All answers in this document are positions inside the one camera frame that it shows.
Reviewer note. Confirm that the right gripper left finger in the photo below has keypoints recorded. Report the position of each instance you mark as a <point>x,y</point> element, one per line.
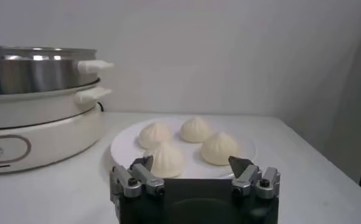
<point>146,179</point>

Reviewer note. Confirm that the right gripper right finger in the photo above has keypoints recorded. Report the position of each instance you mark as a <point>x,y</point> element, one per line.
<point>247,176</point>

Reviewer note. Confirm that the white steamed baozi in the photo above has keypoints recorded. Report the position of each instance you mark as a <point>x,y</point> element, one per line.
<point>168,161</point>
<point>195,129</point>
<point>219,149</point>
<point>154,135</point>

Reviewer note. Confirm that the stainless steel steamer basket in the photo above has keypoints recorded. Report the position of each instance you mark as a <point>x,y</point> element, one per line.
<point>31,73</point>

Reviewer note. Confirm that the white round plate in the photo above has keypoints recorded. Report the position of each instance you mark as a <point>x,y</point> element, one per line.
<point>125,146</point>

